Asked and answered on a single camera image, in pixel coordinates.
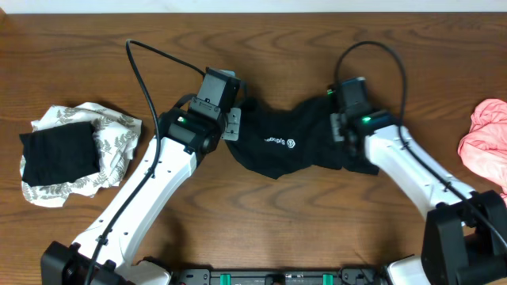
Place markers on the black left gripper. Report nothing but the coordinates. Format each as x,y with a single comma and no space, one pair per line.
232,131

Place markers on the black t-shirt with logo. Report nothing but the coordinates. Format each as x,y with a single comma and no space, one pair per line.
274,143

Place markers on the folded black cloth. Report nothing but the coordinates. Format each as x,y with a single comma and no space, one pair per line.
59,154

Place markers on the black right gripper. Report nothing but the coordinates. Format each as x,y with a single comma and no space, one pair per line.
337,123

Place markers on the white fern-print cloth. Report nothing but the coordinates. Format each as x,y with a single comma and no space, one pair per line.
116,136

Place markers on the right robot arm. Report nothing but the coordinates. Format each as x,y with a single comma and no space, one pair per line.
465,231

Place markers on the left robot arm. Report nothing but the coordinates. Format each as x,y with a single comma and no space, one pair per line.
104,253

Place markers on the pink crumpled cloth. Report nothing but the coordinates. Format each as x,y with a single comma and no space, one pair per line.
483,149

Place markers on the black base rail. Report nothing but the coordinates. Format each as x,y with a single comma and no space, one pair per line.
342,276

